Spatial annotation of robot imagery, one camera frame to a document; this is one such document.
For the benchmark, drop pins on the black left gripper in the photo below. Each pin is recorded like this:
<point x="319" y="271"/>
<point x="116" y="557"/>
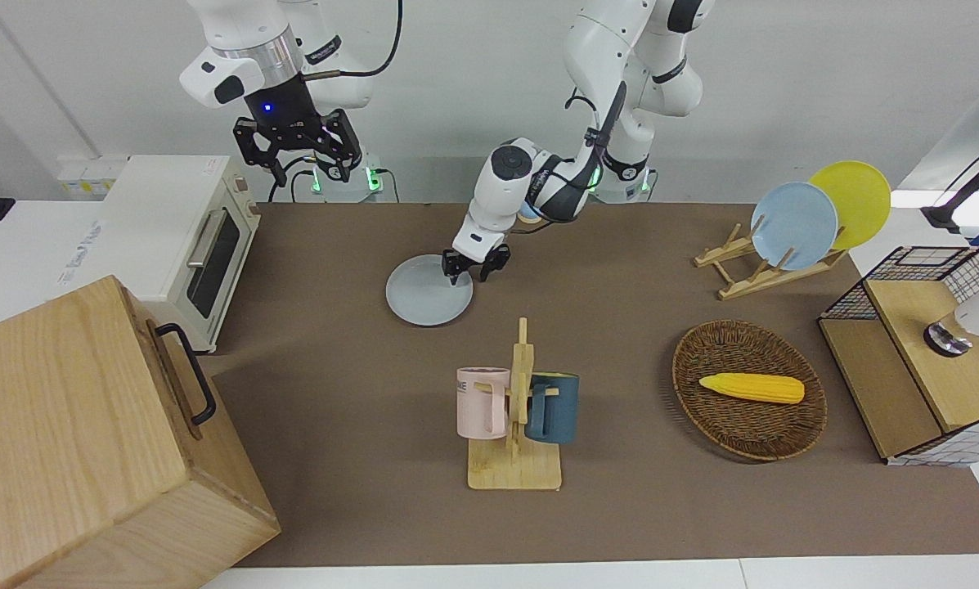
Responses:
<point x="473" y="260"/>

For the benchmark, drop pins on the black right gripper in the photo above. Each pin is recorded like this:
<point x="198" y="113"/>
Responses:
<point x="280" y="114"/>

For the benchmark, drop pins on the gray plate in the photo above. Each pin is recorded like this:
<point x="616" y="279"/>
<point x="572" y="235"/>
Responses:
<point x="424" y="298"/>

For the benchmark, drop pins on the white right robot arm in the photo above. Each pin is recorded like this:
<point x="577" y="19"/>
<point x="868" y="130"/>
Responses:
<point x="235" y="33"/>

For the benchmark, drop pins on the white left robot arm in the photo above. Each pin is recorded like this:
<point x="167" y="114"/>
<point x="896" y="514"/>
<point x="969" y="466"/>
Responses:
<point x="604" y="41"/>

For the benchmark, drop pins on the wooden plate rack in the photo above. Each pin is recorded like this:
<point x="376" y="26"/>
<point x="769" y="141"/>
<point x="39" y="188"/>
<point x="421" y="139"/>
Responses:
<point x="751" y="282"/>

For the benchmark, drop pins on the light blue plate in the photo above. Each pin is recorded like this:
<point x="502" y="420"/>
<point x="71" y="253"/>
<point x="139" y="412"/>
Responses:
<point x="796" y="225"/>

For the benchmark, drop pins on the yellow plate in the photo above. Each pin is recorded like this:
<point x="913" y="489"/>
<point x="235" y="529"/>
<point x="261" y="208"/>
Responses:
<point x="861" y="196"/>

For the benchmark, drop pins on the blue dome on wooden base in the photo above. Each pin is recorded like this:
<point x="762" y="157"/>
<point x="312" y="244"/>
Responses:
<point x="528" y="214"/>

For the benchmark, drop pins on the pink mug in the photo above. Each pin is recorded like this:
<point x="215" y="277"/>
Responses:
<point x="481" y="405"/>

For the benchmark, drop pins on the white toaster oven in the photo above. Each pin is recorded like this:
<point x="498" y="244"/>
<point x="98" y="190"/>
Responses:
<point x="162" y="221"/>

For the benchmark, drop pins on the teal mug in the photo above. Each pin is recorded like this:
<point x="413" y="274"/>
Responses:
<point x="559" y="409"/>

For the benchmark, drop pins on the wooden mug tree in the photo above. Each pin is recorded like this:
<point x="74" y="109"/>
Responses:
<point x="514" y="470"/>

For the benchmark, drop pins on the yellow corn cob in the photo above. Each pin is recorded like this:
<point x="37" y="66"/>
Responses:
<point x="751" y="388"/>

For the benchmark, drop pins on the brown wicker basket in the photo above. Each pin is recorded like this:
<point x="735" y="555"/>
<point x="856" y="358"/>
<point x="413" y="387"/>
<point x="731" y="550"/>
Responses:
<point x="751" y="429"/>

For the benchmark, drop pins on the wooden cabinet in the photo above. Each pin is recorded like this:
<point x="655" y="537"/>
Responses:
<point x="80" y="442"/>

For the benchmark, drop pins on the grid patterned wooden shelf box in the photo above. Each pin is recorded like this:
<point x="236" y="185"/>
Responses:
<point x="898" y="393"/>

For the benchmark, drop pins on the white wall outlet strip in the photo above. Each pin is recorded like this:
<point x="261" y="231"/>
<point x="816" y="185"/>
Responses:
<point x="92" y="176"/>

